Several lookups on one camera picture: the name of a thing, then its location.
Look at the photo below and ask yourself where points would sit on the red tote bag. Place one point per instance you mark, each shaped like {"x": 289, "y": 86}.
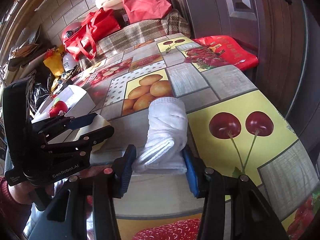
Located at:
{"x": 96, "y": 26}

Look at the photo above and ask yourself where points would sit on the pink red helmet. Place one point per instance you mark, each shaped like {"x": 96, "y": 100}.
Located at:
{"x": 71, "y": 29}

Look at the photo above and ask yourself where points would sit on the plaid covered cabinet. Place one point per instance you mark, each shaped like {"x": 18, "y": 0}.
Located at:
{"x": 135, "y": 34}

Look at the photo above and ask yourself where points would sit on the fruit pattern tablecloth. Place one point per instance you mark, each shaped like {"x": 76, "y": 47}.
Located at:
{"x": 232, "y": 126}

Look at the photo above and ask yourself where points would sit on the black plastic bag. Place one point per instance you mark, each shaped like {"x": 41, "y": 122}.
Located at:
{"x": 42, "y": 89}

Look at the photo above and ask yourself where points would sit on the white helmet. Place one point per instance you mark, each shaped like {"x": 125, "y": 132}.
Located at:
{"x": 69, "y": 63}

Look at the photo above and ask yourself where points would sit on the yellow plastic bag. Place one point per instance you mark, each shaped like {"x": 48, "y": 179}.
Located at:
{"x": 53, "y": 59}

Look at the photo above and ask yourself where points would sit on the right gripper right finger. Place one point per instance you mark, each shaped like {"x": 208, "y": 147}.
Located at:
{"x": 205, "y": 182}

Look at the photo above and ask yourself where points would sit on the red plastic bag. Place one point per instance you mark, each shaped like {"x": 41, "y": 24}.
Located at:
{"x": 229, "y": 50}

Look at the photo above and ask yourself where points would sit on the white cardboard box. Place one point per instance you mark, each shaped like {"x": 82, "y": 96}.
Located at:
{"x": 77, "y": 100}

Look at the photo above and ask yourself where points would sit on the left hand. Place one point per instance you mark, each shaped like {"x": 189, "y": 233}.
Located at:
{"x": 21, "y": 193}

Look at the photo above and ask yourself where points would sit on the red fabric bag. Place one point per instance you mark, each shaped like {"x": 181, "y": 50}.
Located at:
{"x": 140, "y": 10}

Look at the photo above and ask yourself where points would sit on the dark wooden door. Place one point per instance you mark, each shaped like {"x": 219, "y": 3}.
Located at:
{"x": 284, "y": 35}

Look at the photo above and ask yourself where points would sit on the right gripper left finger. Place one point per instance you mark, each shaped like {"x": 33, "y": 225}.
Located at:
{"x": 106, "y": 187}

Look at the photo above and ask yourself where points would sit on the red apple plush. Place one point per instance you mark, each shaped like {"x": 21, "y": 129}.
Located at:
{"x": 59, "y": 107}

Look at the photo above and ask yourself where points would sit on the pale yellow sponge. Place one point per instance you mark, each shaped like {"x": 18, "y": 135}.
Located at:
{"x": 67, "y": 136}

